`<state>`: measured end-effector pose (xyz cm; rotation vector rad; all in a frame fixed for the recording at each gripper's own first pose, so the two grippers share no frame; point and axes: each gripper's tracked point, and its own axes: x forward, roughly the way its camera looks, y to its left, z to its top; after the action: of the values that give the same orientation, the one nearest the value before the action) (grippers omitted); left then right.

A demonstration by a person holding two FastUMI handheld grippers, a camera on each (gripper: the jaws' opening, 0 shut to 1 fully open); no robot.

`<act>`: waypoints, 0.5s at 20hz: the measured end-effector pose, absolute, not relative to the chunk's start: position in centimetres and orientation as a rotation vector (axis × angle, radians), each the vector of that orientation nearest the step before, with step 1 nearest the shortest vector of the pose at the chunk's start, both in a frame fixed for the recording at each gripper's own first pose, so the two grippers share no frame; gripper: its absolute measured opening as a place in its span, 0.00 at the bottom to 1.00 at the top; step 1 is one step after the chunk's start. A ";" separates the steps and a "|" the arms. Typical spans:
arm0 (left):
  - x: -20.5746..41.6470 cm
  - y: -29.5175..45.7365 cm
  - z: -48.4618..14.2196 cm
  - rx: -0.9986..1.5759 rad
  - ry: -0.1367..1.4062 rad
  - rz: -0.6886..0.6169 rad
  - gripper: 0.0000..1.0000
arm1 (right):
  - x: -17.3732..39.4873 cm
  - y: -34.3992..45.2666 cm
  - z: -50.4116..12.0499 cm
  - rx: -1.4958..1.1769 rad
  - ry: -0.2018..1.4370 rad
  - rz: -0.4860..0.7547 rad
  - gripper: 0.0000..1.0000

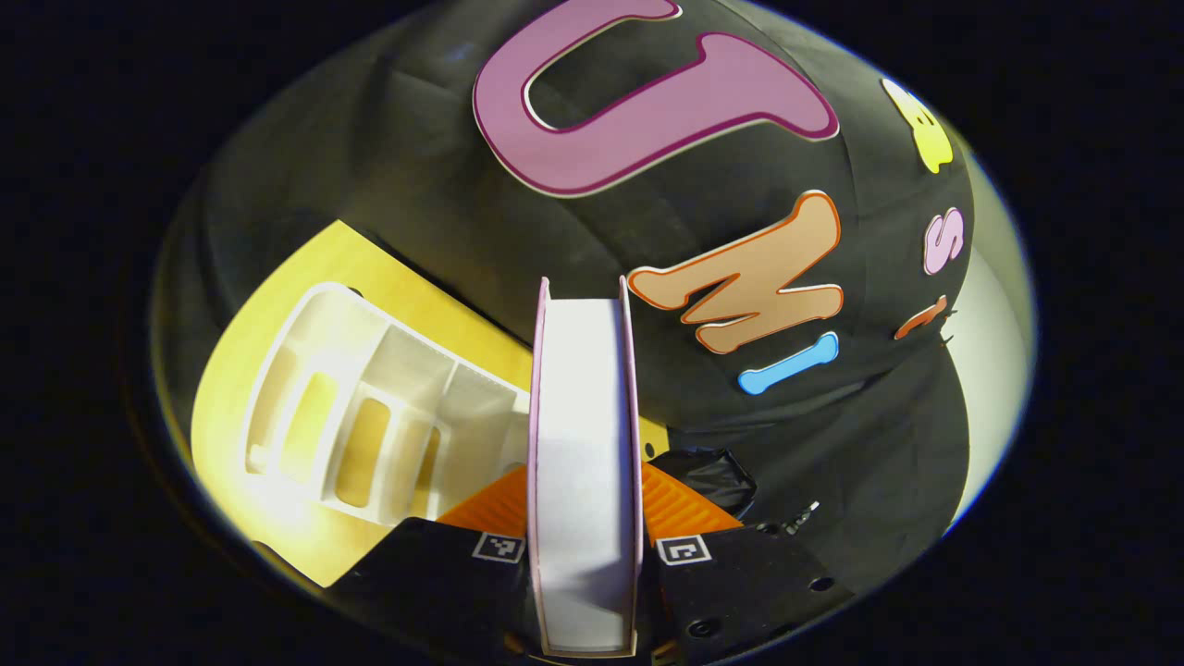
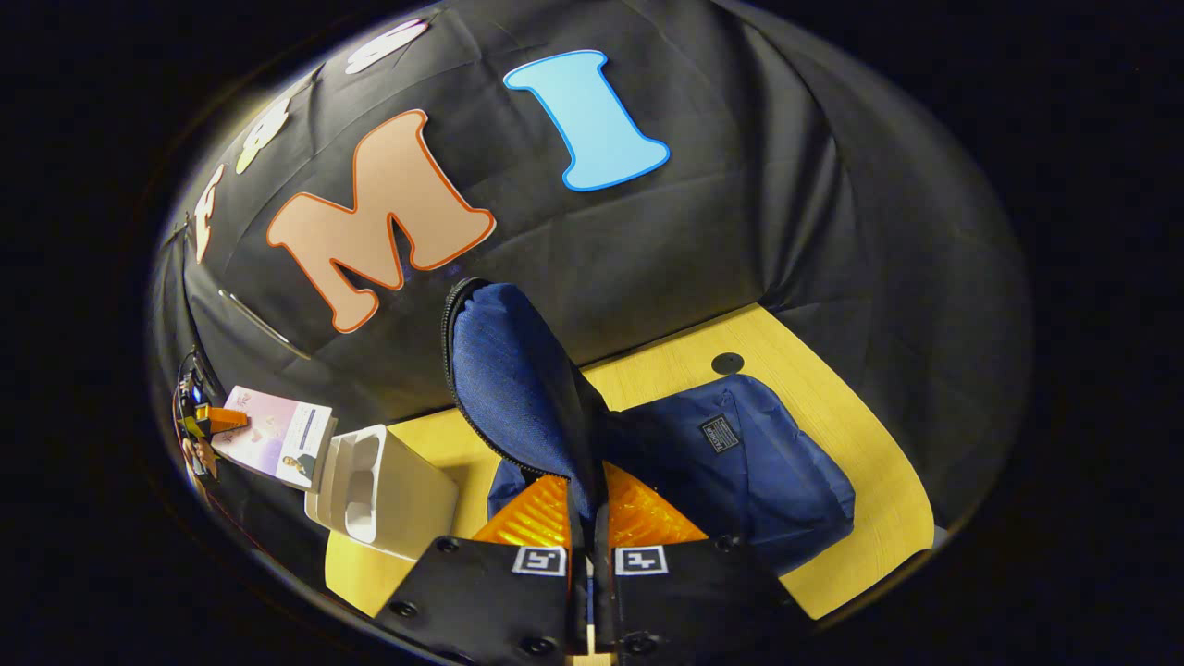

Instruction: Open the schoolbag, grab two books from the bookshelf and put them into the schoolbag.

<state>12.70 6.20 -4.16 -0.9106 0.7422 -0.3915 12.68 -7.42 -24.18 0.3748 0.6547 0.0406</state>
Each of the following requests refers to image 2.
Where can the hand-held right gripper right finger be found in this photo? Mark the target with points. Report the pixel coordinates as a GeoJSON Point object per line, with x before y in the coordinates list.
{"type": "Point", "coordinates": [603, 601]}

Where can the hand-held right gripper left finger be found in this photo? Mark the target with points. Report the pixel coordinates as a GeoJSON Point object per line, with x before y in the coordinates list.
{"type": "Point", "coordinates": [577, 601]}

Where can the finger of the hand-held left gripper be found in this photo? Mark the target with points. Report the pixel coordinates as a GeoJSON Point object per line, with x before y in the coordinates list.
{"type": "Point", "coordinates": [222, 419]}

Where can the pink cover book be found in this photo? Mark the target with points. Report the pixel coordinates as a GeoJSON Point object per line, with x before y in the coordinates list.
{"type": "Point", "coordinates": [273, 435]}

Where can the white bookshelf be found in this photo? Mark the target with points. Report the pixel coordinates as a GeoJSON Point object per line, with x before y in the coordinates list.
{"type": "Point", "coordinates": [407, 499]}

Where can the blue schoolbag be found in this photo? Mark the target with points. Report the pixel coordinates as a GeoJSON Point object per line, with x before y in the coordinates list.
{"type": "Point", "coordinates": [518, 370]}

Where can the black round table grommet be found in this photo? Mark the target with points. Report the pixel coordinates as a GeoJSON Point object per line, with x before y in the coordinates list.
{"type": "Point", "coordinates": [727, 363]}

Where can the black backdrop cloth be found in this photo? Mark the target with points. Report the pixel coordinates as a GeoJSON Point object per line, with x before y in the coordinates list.
{"type": "Point", "coordinates": [694, 240]}

